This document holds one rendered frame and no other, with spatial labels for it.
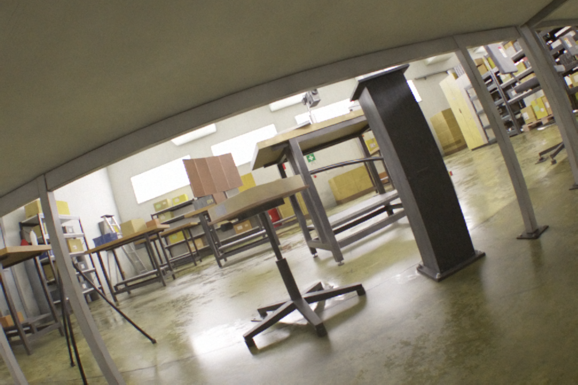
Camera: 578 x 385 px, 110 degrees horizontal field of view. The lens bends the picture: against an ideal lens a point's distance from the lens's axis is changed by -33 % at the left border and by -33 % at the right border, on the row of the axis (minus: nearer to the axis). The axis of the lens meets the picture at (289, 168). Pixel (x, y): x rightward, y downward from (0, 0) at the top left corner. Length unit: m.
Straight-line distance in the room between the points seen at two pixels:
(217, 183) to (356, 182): 7.69
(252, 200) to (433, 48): 0.91
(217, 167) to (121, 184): 9.27
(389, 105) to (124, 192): 10.02
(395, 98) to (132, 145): 0.97
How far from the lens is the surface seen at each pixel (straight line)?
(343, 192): 8.93
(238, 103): 0.91
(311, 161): 9.94
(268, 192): 1.16
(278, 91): 0.92
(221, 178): 1.60
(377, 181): 2.93
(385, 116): 1.19
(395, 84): 1.25
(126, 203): 10.65
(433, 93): 12.74
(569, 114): 1.81
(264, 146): 1.99
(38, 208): 6.30
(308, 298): 1.38
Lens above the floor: 0.50
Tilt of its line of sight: 7 degrees up
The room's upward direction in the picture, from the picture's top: 22 degrees counter-clockwise
